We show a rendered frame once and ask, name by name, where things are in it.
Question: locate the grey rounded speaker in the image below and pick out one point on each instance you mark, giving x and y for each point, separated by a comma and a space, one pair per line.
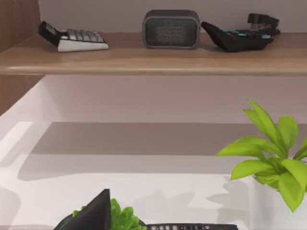
171, 29

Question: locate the wooden shelf side panel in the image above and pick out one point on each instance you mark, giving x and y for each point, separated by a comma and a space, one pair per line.
16, 36

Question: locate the black and white calculator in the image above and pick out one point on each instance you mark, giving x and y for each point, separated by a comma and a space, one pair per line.
73, 38

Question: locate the black remote control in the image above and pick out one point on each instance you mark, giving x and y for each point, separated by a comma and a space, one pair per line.
192, 226

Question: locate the black stapler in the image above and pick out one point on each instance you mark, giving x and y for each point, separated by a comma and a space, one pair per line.
263, 21

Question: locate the small green plant dark pot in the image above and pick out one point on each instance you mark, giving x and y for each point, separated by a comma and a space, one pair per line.
123, 218

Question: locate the wooden shelf board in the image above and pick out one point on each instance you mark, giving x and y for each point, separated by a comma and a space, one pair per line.
153, 60

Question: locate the green plant in white pot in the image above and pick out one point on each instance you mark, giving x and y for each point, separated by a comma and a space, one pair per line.
275, 163

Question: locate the black calculator with teal keys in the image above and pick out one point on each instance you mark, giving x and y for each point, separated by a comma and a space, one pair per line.
237, 39

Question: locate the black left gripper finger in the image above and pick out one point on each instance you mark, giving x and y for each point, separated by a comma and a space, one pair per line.
99, 212

